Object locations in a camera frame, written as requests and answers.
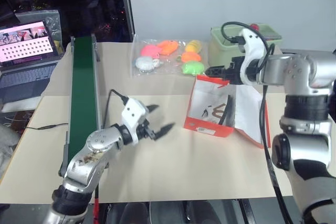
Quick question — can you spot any green conveyor belt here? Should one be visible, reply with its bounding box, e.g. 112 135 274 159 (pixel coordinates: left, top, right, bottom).
58 34 110 178

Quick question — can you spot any yellow soft toy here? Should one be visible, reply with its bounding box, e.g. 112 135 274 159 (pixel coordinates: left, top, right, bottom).
184 39 203 53

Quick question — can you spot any thin black table cable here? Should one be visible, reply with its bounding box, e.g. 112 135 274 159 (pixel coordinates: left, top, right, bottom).
24 122 70 131

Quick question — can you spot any grey metal frame post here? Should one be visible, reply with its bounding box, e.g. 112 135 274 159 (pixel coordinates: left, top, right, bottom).
121 0 136 42

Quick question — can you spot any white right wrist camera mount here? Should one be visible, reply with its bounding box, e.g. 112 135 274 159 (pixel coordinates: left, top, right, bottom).
237 27 269 86

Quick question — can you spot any pale green plastic bin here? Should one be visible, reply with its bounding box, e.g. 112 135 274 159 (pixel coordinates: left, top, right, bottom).
209 22 283 68

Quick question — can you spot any small orange soft toy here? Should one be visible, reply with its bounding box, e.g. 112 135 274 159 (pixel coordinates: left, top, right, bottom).
181 51 203 63

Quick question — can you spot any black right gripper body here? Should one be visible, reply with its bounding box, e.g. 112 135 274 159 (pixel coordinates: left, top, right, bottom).
223 56 246 86

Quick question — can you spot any open grey laptop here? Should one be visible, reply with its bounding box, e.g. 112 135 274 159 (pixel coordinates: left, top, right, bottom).
0 19 62 104

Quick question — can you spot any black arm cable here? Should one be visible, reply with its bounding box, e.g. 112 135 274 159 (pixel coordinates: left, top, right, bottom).
220 22 293 224
101 89 130 131

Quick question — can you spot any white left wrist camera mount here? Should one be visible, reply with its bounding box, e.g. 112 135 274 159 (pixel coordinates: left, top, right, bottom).
121 98 148 145

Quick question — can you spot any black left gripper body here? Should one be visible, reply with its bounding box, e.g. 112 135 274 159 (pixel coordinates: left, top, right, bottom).
136 119 161 141

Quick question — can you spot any pink soft toy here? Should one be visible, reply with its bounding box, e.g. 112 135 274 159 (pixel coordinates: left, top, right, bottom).
140 45 161 58

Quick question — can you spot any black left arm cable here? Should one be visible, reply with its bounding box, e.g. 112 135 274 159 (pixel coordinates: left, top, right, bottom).
101 89 130 131

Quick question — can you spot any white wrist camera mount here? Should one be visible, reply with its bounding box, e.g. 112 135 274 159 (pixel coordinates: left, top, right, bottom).
237 27 269 86
121 98 148 145

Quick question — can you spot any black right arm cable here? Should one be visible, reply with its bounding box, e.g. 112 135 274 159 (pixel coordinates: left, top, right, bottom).
220 22 293 224

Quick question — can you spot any orange cardboard shoebox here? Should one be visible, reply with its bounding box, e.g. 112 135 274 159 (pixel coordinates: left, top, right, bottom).
182 74 271 150

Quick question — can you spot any green soft toy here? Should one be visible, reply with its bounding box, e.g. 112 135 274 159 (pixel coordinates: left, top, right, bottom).
181 60 206 76

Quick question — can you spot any clear plastic bag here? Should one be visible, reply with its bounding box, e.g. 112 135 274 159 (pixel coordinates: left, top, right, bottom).
130 34 211 79

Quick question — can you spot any white soft toy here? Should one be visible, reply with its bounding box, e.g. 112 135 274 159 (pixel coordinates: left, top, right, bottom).
134 56 156 72

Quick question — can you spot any brown strap shoe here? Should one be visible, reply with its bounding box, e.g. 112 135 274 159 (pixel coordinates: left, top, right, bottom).
201 103 227 120

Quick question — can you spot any red strap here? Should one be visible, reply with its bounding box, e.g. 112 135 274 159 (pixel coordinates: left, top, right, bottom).
92 182 102 224

